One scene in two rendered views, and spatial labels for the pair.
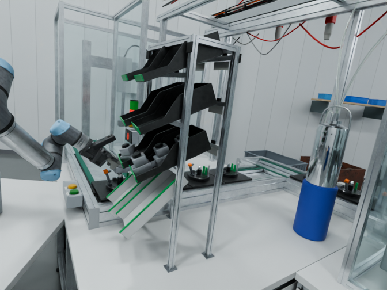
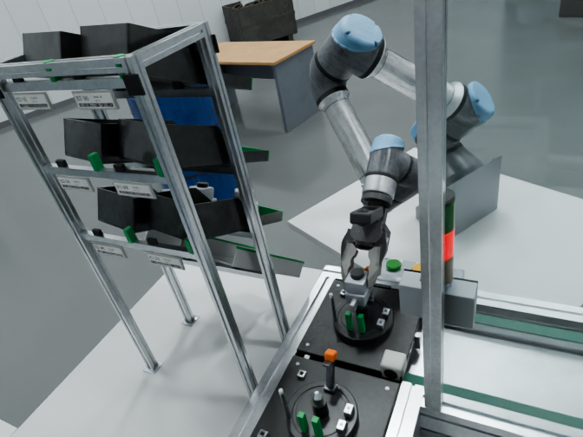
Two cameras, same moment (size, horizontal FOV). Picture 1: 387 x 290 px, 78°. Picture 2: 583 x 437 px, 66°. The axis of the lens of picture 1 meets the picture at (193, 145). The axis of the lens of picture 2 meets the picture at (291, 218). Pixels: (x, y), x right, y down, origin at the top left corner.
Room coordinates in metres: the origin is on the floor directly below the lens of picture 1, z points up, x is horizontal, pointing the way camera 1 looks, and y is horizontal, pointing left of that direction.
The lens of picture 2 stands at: (1.80, -0.04, 1.78)
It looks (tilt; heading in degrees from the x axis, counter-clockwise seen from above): 33 degrees down; 156
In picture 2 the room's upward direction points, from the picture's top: 12 degrees counter-clockwise
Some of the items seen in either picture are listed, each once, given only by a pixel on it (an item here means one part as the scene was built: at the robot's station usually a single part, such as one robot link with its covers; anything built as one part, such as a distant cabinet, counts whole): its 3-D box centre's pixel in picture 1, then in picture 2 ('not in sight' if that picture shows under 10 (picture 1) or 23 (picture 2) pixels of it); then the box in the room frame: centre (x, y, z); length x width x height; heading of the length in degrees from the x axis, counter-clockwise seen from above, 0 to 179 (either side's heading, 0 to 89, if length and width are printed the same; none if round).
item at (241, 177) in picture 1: (228, 168); not in sight; (1.59, -0.26, 1.01); 0.24 x 0.24 x 0.13; 34
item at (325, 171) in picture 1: (329, 145); not in sight; (1.13, -0.64, 1.32); 0.14 x 0.14 x 0.38
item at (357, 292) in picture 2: (122, 165); (357, 286); (1.18, 0.35, 1.09); 0.08 x 0.04 x 0.07; 124
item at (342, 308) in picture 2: (120, 184); (363, 318); (1.18, 0.36, 0.98); 0.14 x 0.14 x 0.02
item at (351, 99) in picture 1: (355, 99); not in sight; (4.61, -2.89, 1.70); 0.35 x 0.24 x 0.12; 96
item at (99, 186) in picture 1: (120, 188); (363, 324); (1.18, 0.36, 0.96); 0.24 x 0.24 x 0.02; 34
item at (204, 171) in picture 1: (199, 171); not in sight; (1.46, -0.06, 1.01); 0.24 x 0.24 x 0.13; 34
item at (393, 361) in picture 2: not in sight; (393, 365); (1.31, 0.33, 0.97); 0.05 x 0.05 x 0.04; 34
